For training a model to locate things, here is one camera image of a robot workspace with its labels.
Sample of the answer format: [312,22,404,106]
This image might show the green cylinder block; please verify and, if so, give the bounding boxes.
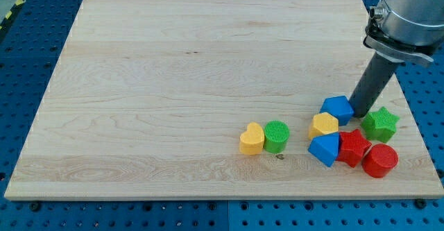
[264,120,290,153]

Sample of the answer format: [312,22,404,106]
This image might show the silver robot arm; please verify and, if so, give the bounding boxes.
[364,0,443,67]

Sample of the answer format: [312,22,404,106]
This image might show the blue cube block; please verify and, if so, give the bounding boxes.
[320,96,354,126]

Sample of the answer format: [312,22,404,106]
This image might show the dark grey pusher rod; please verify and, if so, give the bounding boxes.
[349,52,403,118]

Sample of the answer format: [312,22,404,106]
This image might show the yellow heart block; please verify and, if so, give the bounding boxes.
[239,122,265,155]

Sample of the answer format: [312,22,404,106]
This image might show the red cylinder block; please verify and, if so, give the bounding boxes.
[361,144,399,178]

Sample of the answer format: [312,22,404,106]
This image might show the blue triangle block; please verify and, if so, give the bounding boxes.
[308,132,340,167]

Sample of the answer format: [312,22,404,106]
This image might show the yellow pentagon block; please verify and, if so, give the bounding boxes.
[308,112,339,139]

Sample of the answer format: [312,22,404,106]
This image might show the green star block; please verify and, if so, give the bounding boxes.
[361,107,400,144]

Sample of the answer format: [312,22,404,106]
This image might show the wooden board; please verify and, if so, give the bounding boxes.
[5,0,443,201]

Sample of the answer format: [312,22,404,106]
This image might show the red star block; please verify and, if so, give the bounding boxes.
[336,129,372,168]

